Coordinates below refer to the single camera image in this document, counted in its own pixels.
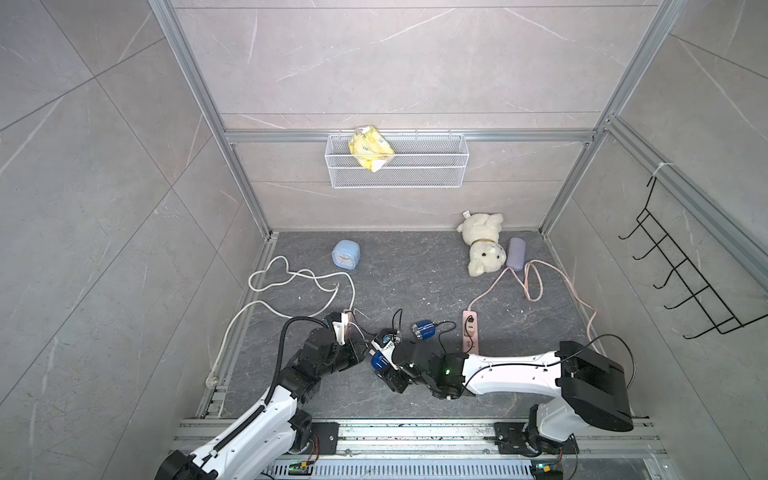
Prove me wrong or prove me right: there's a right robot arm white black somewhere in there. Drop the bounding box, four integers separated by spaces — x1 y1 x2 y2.
371 334 634 457

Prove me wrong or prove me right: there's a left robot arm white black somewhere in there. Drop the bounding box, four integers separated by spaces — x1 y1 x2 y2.
155 311 368 479

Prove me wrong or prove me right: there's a pink power strip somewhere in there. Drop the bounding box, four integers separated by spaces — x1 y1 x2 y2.
462 310 479 354

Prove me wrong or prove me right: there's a light blue alarm clock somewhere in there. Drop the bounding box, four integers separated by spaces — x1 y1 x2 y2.
331 239 361 270

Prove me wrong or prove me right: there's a lavender oval case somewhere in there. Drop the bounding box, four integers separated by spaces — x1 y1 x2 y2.
506 237 527 272

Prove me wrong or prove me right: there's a cream teddy bear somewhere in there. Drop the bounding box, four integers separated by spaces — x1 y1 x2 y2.
456 211 507 277

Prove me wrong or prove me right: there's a yellow wet wipes pack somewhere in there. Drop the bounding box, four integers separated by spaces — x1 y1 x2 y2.
348 126 395 173

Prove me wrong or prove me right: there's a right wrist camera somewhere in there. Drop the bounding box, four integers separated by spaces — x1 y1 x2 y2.
372 328 401 363

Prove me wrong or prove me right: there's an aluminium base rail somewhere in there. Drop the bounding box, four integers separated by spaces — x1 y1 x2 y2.
161 418 667 480

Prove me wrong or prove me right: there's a pink power cable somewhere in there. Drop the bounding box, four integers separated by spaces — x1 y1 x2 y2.
466 259 619 361

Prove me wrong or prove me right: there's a white wire mesh basket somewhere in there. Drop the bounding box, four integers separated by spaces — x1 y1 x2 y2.
325 132 469 189

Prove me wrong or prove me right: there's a black wall hook rack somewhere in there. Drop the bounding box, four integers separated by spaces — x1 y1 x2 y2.
618 176 767 340

